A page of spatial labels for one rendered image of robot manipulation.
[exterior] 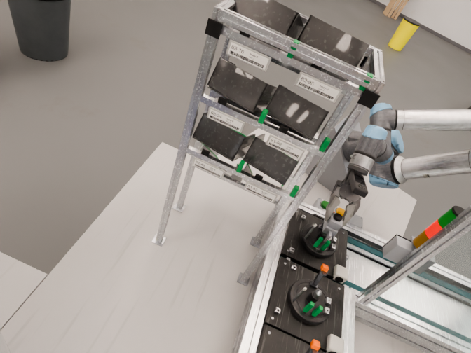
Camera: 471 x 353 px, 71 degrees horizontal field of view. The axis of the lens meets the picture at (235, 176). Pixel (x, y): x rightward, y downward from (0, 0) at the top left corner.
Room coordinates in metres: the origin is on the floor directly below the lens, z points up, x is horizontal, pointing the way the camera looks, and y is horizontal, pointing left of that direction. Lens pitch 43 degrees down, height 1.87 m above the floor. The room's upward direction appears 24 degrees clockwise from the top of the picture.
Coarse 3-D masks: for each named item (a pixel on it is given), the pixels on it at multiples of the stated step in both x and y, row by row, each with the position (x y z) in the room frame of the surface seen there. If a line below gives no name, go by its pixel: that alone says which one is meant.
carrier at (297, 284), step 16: (288, 272) 0.66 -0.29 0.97; (304, 272) 0.69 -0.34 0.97; (272, 288) 0.59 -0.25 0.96; (288, 288) 0.61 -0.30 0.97; (304, 288) 0.56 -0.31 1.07; (320, 288) 0.64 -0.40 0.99; (336, 288) 0.68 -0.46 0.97; (272, 304) 0.53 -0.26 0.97; (288, 304) 0.55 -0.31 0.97; (304, 304) 0.56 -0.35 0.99; (320, 304) 0.59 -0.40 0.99; (336, 304) 0.63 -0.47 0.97; (272, 320) 0.48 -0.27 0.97; (288, 320) 0.50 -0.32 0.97; (304, 320) 0.52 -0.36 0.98; (320, 320) 0.54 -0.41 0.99; (336, 320) 0.57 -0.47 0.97; (304, 336) 0.48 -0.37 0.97; (320, 336) 0.50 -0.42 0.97; (336, 336) 0.51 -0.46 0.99; (336, 352) 0.47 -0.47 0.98
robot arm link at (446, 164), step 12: (396, 156) 1.25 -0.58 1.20; (432, 156) 1.18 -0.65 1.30; (444, 156) 1.16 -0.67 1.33; (456, 156) 1.14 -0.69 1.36; (468, 156) 1.12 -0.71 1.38; (372, 168) 1.23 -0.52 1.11; (384, 168) 1.21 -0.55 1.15; (396, 168) 1.19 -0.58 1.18; (408, 168) 1.18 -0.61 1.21; (420, 168) 1.16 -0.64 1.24; (432, 168) 1.14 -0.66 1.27; (444, 168) 1.13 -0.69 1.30; (456, 168) 1.11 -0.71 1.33; (468, 168) 1.10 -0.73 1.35; (372, 180) 1.19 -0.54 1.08; (384, 180) 1.17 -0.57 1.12; (396, 180) 1.17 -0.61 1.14
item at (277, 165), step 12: (252, 144) 0.71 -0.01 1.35; (264, 144) 0.71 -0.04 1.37; (252, 156) 0.70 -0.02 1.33; (264, 156) 0.70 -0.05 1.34; (276, 156) 0.70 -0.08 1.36; (288, 156) 0.70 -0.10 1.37; (264, 168) 0.68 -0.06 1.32; (276, 168) 0.69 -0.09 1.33; (288, 168) 0.69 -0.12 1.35; (276, 180) 0.67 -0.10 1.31
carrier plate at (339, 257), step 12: (300, 216) 0.93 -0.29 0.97; (312, 216) 0.95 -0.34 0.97; (288, 228) 0.84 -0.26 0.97; (300, 228) 0.87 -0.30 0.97; (288, 240) 0.79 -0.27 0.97; (300, 240) 0.81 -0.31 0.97; (336, 240) 0.89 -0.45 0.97; (288, 252) 0.74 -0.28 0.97; (300, 252) 0.76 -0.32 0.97; (336, 252) 0.83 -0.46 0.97; (300, 264) 0.72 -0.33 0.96; (312, 264) 0.73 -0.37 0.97; (336, 264) 0.78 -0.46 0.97; (324, 276) 0.72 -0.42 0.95
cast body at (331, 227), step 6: (336, 216) 0.84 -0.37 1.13; (342, 216) 0.86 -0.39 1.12; (324, 222) 0.86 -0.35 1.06; (330, 222) 0.82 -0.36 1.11; (336, 222) 0.82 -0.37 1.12; (342, 222) 0.84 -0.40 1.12; (324, 228) 0.82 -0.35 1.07; (330, 228) 0.81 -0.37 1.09; (336, 228) 0.82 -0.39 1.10; (330, 234) 0.80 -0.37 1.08
